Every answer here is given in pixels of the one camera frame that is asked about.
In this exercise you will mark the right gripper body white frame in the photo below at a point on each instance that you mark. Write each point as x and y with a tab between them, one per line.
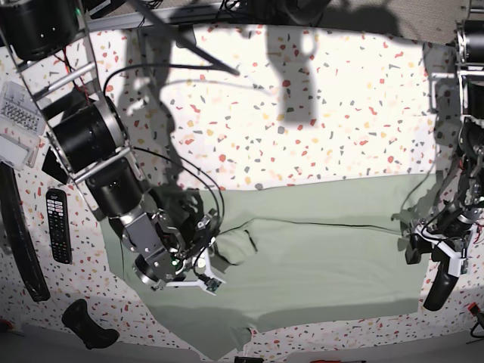
166	259

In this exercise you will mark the clear plastic screw box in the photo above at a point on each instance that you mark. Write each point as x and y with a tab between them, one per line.
22	127

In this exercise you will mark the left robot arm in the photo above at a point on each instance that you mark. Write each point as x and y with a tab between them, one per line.
469	74

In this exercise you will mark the red clamp tool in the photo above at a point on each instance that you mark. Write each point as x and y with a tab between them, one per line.
476	312

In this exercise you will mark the long black curved strip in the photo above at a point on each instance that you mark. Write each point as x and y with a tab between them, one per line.
19	238

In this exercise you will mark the black curved handle piece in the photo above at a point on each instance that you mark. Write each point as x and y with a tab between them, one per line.
77	319

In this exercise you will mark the black TV remote control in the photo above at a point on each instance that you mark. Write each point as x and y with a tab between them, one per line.
58	225

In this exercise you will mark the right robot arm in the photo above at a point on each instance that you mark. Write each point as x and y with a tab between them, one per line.
92	146

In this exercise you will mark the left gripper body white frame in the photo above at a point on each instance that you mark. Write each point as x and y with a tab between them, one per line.
447	240

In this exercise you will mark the black curved shell right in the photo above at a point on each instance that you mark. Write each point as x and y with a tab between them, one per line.
442	286

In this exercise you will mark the light green T-shirt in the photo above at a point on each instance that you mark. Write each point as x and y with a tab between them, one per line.
295	255

